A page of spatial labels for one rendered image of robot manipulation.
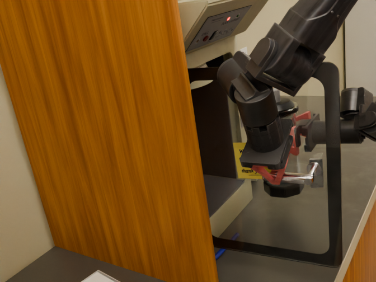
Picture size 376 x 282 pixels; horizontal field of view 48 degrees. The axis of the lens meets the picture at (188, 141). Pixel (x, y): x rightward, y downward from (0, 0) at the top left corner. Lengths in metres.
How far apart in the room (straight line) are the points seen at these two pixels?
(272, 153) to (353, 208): 0.54
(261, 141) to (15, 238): 0.73
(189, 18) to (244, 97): 0.22
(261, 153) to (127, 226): 0.40
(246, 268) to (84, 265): 0.39
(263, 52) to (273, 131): 0.13
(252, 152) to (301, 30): 0.21
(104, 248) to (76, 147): 0.26
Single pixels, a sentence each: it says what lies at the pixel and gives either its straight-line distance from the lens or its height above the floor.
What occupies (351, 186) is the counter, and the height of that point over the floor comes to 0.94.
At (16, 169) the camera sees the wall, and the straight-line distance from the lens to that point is 1.13.
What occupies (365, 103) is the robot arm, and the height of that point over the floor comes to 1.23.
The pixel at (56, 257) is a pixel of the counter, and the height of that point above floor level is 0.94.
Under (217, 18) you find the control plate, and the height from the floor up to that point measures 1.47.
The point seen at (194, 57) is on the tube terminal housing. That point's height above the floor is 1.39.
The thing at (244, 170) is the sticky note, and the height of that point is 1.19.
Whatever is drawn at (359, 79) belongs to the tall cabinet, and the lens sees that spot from 3.96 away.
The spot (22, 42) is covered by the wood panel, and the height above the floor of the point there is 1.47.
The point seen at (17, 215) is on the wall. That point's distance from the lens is 1.16.
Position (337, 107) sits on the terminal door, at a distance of 0.73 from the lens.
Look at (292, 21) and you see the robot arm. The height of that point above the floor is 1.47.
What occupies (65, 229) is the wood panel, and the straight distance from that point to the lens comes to 1.13.
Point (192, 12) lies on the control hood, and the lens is 0.77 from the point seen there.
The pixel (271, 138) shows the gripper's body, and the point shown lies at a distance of 0.66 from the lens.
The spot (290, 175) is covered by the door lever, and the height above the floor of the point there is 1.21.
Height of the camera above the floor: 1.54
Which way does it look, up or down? 20 degrees down
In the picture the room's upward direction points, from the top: 9 degrees counter-clockwise
